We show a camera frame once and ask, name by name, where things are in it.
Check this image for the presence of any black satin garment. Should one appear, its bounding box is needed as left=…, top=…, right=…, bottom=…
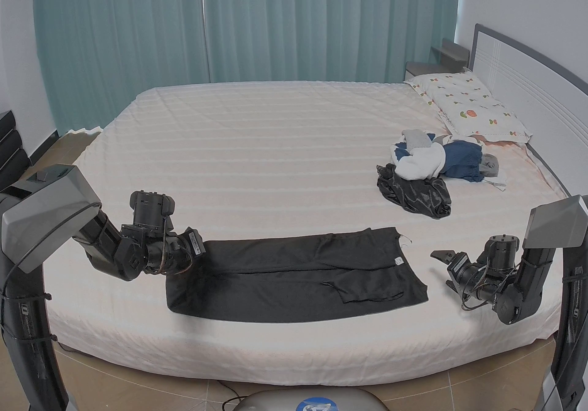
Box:
left=377, top=163, right=452, bottom=219

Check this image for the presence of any pile of clothes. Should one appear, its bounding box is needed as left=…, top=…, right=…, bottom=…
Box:
left=390, top=129, right=508, bottom=191

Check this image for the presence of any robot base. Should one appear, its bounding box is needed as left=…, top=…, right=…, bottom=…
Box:
left=232, top=385, right=396, bottom=411

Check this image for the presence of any black cable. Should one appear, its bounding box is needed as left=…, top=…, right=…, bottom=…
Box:
left=215, top=379, right=246, bottom=406

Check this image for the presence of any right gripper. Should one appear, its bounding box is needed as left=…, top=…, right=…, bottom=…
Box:
left=430, top=250, right=483, bottom=297

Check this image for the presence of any blue-green curtain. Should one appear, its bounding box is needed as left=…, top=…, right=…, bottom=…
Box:
left=34, top=0, right=212, bottom=132
left=202, top=0, right=461, bottom=84

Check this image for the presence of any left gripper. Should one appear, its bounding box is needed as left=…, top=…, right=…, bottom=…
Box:
left=171, top=227, right=206, bottom=273

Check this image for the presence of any black T-shirt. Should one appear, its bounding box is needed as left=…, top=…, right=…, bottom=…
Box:
left=165, top=226, right=429, bottom=324

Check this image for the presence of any white printed pillow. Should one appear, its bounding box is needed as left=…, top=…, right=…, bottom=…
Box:
left=404, top=70, right=533, bottom=143

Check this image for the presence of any bed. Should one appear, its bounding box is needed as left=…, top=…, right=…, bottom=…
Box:
left=42, top=23, right=588, bottom=387

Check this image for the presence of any grey bedside table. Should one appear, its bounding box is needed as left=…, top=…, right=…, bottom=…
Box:
left=405, top=37, right=470, bottom=79

